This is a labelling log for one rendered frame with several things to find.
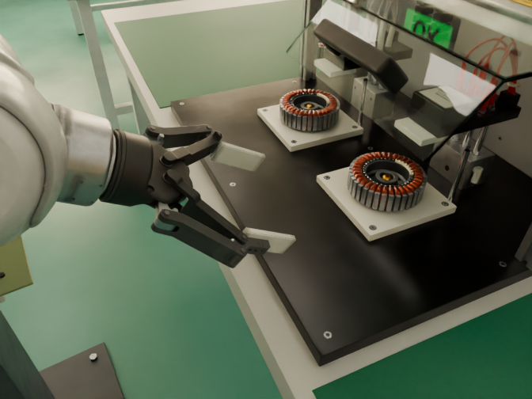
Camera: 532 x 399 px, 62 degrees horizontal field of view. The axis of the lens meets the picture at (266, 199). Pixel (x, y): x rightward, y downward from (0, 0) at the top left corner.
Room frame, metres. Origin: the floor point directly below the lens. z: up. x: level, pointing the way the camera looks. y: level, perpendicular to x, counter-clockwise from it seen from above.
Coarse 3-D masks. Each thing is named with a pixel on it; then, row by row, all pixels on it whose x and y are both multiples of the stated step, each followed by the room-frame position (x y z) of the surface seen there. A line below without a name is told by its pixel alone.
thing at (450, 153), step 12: (444, 144) 0.59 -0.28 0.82; (456, 144) 0.59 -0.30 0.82; (444, 156) 0.59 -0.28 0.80; (456, 156) 0.57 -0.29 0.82; (480, 156) 0.56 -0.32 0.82; (492, 156) 0.56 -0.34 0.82; (444, 168) 0.58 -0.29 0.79; (456, 168) 0.56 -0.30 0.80; (468, 168) 0.54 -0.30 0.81; (468, 180) 0.55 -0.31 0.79; (480, 180) 0.56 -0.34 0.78
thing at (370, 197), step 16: (368, 160) 0.56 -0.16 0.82; (384, 160) 0.56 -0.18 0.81; (400, 160) 0.56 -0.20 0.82; (352, 176) 0.52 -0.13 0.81; (368, 176) 0.55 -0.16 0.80; (400, 176) 0.54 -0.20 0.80; (416, 176) 0.52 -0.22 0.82; (352, 192) 0.51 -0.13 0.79; (368, 192) 0.49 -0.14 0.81; (384, 192) 0.48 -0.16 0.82; (400, 192) 0.48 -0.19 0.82; (416, 192) 0.48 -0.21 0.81; (400, 208) 0.47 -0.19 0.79
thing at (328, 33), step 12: (324, 24) 0.43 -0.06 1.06; (324, 36) 0.42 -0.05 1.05; (336, 36) 0.40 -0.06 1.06; (348, 36) 0.39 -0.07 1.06; (336, 48) 0.39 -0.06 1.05; (348, 48) 0.38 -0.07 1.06; (360, 48) 0.37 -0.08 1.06; (372, 48) 0.36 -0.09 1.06; (360, 60) 0.36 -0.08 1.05; (372, 60) 0.35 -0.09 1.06; (384, 60) 0.34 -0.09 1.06; (372, 72) 0.34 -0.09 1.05; (384, 72) 0.34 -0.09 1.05; (396, 72) 0.34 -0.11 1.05; (384, 84) 0.34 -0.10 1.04; (396, 84) 0.34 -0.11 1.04
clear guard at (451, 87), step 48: (336, 0) 0.50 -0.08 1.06; (384, 0) 0.49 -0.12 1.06; (432, 0) 0.49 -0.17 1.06; (480, 0) 0.49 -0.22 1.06; (288, 48) 0.50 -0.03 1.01; (384, 48) 0.40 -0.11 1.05; (432, 48) 0.36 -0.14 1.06; (480, 48) 0.36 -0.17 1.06; (528, 48) 0.36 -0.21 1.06; (384, 96) 0.35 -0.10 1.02; (432, 96) 0.32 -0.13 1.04; (480, 96) 0.30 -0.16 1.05; (432, 144) 0.29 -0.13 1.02
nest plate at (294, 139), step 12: (264, 108) 0.79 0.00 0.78; (276, 108) 0.79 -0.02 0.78; (264, 120) 0.75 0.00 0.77; (276, 120) 0.74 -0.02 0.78; (348, 120) 0.74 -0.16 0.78; (276, 132) 0.70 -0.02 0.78; (288, 132) 0.70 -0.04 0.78; (300, 132) 0.70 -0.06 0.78; (312, 132) 0.70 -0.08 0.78; (324, 132) 0.70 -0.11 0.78; (336, 132) 0.70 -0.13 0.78; (348, 132) 0.70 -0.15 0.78; (360, 132) 0.71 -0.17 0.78; (288, 144) 0.66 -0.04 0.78; (300, 144) 0.66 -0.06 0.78; (312, 144) 0.67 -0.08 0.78
